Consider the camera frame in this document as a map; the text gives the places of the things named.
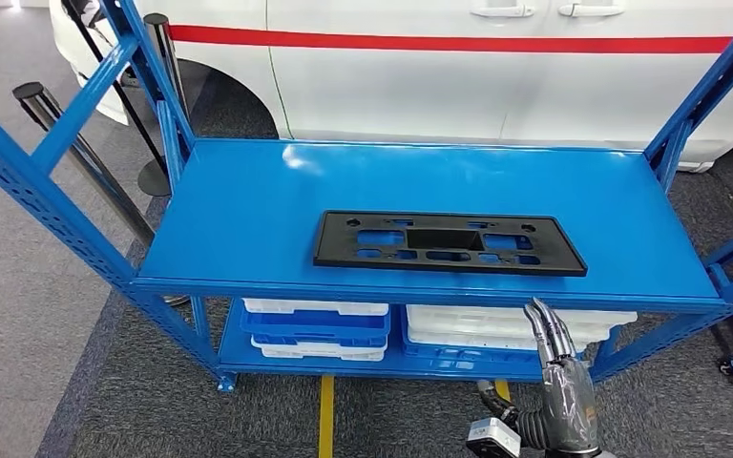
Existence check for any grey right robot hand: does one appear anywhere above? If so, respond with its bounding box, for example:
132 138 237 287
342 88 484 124
476 298 601 455

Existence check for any black plastic plate part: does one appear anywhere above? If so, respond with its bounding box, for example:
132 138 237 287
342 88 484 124
313 211 589 278

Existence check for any blue metal shelf rack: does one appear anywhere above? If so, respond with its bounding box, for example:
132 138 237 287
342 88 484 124
0 0 733 393

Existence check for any large blue plastic bin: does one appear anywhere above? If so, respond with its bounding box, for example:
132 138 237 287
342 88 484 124
399 308 543 368

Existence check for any yellow floor tape square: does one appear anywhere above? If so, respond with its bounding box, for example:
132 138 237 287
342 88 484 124
317 375 512 458

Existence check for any small white plastic bin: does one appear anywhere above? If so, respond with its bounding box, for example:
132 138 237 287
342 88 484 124
251 336 387 363
242 298 390 318

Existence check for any small blue plastic bin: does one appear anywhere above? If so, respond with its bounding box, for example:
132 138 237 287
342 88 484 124
240 306 391 349

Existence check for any white car with red stripe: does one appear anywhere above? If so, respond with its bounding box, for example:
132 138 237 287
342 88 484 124
49 0 733 173

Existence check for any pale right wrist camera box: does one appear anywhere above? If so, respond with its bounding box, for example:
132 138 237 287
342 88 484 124
465 417 523 458

